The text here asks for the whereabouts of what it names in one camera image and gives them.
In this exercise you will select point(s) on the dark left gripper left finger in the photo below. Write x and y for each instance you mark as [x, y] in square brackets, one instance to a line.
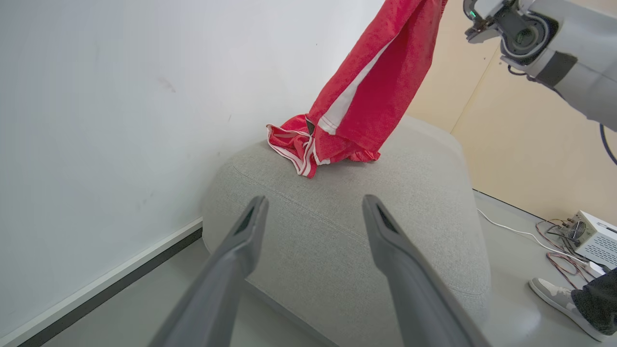
[226, 284]

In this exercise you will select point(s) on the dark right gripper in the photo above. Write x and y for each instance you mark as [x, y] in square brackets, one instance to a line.
[484, 21]

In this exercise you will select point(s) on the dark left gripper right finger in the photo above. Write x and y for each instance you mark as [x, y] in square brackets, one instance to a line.
[414, 289]

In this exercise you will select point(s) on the red jersey with white stripes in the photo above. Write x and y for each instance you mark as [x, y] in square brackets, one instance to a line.
[376, 86]

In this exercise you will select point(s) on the grey fabric sofa seat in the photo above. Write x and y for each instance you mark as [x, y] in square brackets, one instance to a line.
[337, 231]

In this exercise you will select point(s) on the white and black baseboard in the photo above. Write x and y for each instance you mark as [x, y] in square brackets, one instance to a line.
[96, 295]

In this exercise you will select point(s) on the grey sneaker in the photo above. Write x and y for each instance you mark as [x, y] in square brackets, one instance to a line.
[559, 299]

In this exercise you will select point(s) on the dark trouser leg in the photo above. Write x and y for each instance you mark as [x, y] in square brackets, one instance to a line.
[600, 301]

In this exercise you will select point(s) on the white power supply box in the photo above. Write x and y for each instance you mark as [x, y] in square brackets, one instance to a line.
[595, 238]

